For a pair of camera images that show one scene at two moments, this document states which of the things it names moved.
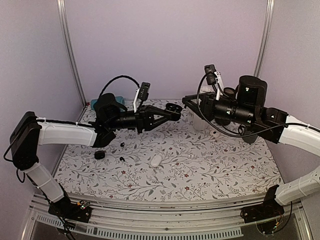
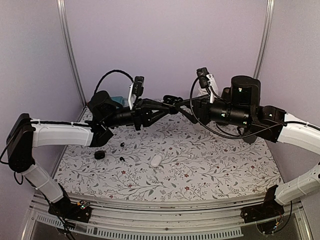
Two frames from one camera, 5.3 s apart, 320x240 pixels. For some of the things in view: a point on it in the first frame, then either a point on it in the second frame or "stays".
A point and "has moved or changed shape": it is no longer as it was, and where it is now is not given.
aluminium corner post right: (267, 29) stays
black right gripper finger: (193, 107) to (187, 114)
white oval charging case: (156, 160) stays
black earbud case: (99, 155) stays
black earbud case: (174, 111) has moved or changed shape
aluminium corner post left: (65, 37) stays
